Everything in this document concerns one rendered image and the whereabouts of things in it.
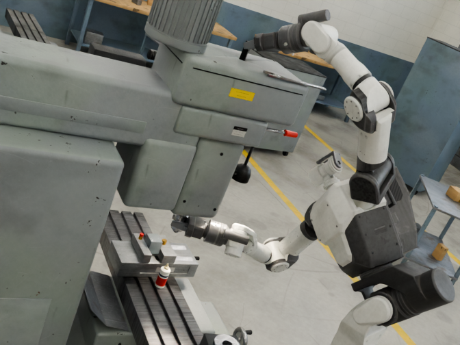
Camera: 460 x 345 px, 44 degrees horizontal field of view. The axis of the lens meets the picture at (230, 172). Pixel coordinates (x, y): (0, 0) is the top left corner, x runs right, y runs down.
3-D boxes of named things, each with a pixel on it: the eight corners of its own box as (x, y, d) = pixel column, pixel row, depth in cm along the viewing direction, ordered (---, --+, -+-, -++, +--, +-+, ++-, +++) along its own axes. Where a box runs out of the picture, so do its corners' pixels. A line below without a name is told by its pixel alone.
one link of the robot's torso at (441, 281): (461, 298, 179) (437, 246, 185) (443, 306, 170) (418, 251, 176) (390, 324, 197) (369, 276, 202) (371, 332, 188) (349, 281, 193)
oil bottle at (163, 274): (162, 282, 231) (170, 261, 227) (165, 289, 228) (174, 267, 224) (153, 282, 229) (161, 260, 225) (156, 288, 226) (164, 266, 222)
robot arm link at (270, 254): (239, 241, 229) (263, 254, 244) (246, 263, 223) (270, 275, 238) (261, 229, 226) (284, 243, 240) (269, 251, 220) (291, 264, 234)
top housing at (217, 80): (261, 99, 217) (277, 59, 211) (294, 129, 197) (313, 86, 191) (147, 72, 193) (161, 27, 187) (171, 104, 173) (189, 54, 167)
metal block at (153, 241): (153, 245, 238) (157, 233, 236) (158, 254, 233) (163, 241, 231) (142, 244, 235) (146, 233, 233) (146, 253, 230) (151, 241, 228)
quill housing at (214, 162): (197, 192, 224) (226, 120, 212) (217, 222, 208) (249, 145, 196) (153, 186, 215) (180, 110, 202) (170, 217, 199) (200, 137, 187)
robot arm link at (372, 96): (328, 55, 163) (370, 104, 156) (355, 43, 166) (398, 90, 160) (319, 79, 172) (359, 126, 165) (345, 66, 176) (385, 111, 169)
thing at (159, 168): (154, 177, 215) (176, 116, 205) (174, 213, 196) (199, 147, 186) (105, 170, 205) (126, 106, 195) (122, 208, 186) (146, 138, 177)
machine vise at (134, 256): (181, 255, 254) (189, 235, 250) (194, 277, 243) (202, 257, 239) (106, 253, 235) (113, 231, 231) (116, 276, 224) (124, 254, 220)
